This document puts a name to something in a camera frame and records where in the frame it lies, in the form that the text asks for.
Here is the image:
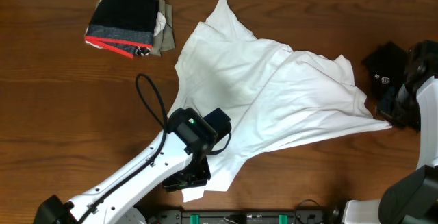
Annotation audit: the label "black t-shirt white logo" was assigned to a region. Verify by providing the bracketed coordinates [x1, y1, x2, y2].
[362, 41, 408, 101]

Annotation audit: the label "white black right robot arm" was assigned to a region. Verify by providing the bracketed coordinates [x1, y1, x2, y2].
[341, 76, 437, 224]

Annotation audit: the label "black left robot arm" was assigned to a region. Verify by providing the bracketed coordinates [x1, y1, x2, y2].
[34, 108, 231, 223]

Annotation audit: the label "black folded garment pink trim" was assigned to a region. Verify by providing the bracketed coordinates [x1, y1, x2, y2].
[85, 0, 158, 58]

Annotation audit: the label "white t-shirt pixel print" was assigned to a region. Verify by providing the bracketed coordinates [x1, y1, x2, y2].
[172, 0, 389, 202]

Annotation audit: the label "olive grey folded garment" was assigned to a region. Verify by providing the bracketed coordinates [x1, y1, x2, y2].
[149, 0, 175, 56]

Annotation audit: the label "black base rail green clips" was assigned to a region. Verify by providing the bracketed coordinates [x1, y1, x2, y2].
[146, 199, 343, 224]

